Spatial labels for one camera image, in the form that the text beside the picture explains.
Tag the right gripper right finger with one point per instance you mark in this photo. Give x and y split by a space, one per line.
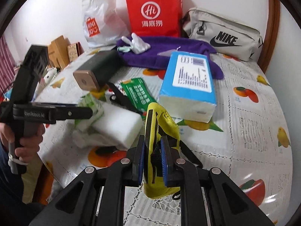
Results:
169 155

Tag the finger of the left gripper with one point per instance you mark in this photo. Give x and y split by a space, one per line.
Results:
64 113

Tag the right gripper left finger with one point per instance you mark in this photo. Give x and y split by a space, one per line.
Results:
138 162

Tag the yellow black glove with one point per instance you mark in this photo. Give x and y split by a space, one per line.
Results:
158 124

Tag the green snack packet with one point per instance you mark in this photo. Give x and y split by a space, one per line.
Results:
138 94

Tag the person's left hand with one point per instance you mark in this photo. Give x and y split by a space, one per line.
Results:
29 145

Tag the white plush toy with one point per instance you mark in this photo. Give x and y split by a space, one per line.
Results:
51 73

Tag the white foam block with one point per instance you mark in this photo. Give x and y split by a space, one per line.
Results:
119 125

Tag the dark green gold box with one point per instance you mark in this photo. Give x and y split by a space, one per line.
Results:
98 70

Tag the wooden headboard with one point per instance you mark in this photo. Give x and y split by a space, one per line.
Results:
58 54

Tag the brown patterned book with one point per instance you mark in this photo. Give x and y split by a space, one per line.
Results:
74 51

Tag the blue tissue pack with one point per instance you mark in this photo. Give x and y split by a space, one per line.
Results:
187 91

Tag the white Miniso plastic bag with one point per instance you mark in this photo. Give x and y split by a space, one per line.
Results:
101 24

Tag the purple towel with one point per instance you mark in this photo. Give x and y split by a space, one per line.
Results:
161 47

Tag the grey Nike waist bag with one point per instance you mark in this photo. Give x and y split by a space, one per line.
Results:
225 35

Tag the red Haidilao paper bag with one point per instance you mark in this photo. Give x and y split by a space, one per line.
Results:
155 17

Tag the wooden door frame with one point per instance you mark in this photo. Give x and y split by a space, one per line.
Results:
271 34

